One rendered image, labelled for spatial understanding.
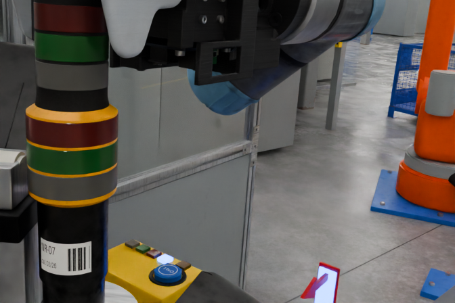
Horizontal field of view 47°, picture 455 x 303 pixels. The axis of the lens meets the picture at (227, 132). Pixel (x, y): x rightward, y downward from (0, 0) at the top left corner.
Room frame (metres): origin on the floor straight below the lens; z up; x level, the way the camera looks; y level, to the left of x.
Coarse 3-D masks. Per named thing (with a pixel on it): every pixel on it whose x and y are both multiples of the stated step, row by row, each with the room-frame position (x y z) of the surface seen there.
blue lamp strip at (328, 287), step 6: (324, 270) 0.53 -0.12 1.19; (318, 276) 0.54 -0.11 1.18; (330, 276) 0.53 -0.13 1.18; (336, 276) 0.52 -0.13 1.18; (330, 282) 0.53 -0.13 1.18; (324, 288) 0.53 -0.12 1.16; (330, 288) 0.53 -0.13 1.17; (318, 294) 0.53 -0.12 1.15; (324, 294) 0.53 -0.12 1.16; (330, 294) 0.53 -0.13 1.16; (318, 300) 0.53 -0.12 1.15; (324, 300) 0.53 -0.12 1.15; (330, 300) 0.52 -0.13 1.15
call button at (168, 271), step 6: (162, 264) 0.70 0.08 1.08; (168, 264) 0.70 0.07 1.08; (174, 264) 0.70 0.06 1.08; (156, 270) 0.68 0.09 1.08; (162, 270) 0.69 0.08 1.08; (168, 270) 0.69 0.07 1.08; (174, 270) 0.69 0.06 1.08; (180, 270) 0.69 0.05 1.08; (156, 276) 0.67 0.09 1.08; (162, 276) 0.67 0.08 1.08; (168, 276) 0.67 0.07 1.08; (174, 276) 0.67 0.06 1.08; (180, 276) 0.68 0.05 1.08; (162, 282) 0.67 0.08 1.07; (168, 282) 0.67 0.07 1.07
